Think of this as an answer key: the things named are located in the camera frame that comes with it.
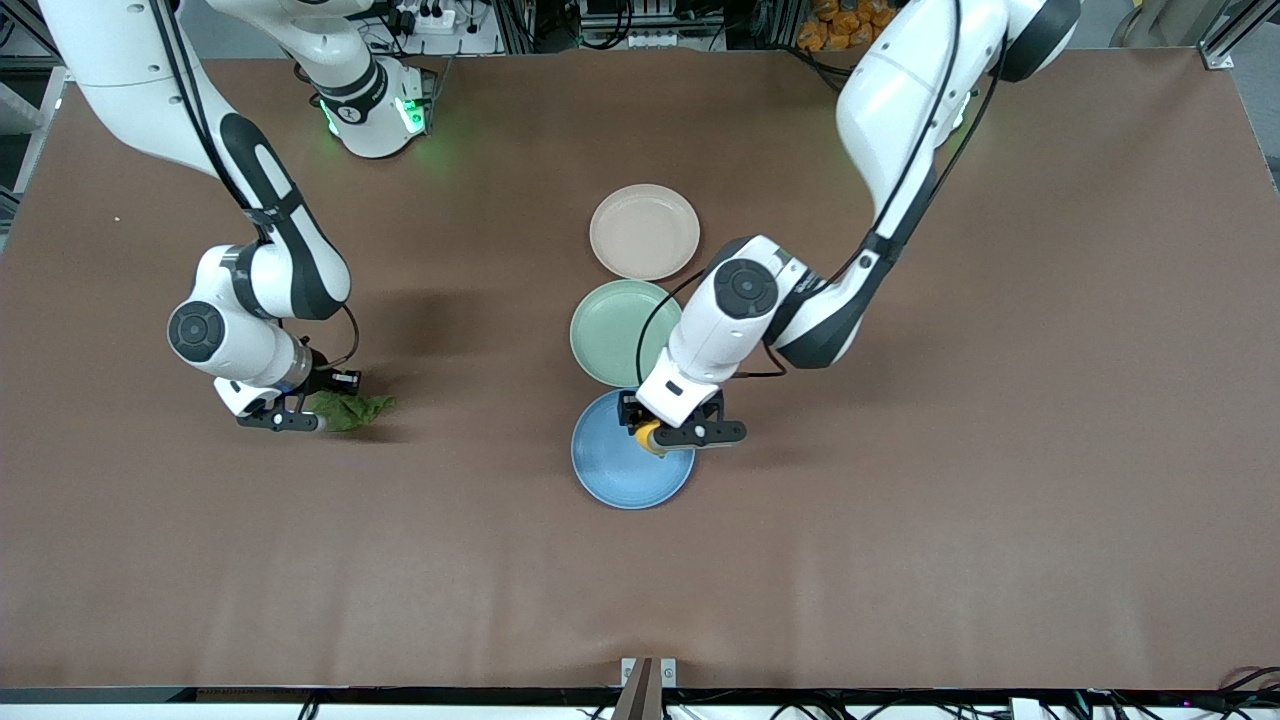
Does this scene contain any green lettuce leaf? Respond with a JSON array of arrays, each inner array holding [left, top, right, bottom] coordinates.
[[305, 391, 397, 434]]

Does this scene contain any mint green plate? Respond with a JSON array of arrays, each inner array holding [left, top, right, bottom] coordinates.
[[570, 279, 691, 389]]

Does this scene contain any blue plate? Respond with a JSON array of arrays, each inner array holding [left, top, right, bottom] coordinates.
[[571, 388, 696, 511]]

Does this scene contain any beige plate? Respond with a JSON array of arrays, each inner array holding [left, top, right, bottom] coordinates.
[[589, 183, 701, 282]]

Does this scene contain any black equipment rack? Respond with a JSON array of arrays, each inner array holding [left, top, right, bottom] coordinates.
[[500, 0, 791, 53]]

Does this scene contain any orange packets pile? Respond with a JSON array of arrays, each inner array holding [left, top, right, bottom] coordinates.
[[797, 0, 886, 51]]

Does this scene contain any white power strip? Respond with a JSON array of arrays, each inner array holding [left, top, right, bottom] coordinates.
[[398, 0, 461, 33]]

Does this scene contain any grey metal table bracket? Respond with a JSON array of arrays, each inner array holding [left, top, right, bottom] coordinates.
[[620, 657, 678, 720]]

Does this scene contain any aluminium frame profile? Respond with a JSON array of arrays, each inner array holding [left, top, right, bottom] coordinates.
[[1197, 0, 1280, 71]]

